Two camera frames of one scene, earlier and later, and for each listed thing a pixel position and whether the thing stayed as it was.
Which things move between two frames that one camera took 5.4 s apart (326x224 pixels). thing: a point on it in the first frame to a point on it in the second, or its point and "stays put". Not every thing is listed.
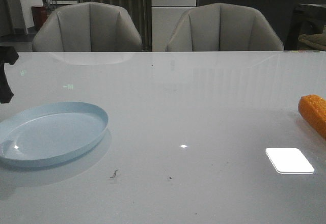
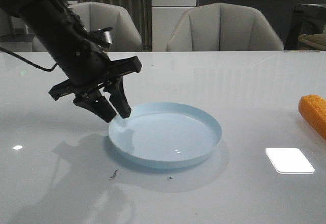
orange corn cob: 313,109 stays put
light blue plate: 50,134 to 164,135
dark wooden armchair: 307,19 stays put
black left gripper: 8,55 to 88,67
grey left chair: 86,27 stays put
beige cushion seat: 317,40 stays put
